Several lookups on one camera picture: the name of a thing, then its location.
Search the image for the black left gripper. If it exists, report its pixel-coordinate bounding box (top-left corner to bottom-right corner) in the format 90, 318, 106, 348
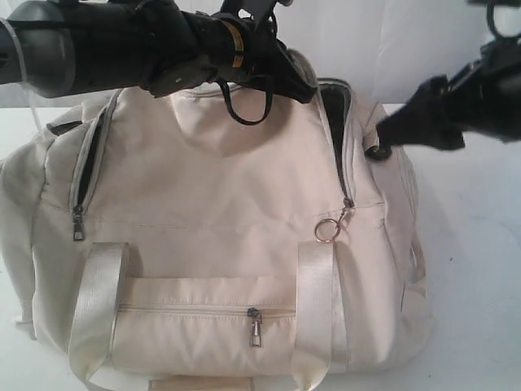
72, 1, 318, 103

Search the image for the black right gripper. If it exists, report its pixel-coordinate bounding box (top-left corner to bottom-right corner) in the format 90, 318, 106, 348
376, 34, 520, 151

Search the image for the metal zipper pull with ring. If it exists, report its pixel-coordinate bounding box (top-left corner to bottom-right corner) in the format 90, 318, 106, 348
313, 197, 354, 244

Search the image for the beige duffel bag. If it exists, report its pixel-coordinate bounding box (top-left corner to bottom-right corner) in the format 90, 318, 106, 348
1, 74, 432, 390

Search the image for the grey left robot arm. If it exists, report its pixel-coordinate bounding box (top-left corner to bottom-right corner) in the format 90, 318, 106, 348
1, 1, 316, 103

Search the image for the front pocket zipper pull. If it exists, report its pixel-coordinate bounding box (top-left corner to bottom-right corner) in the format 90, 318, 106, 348
247, 307, 263, 348

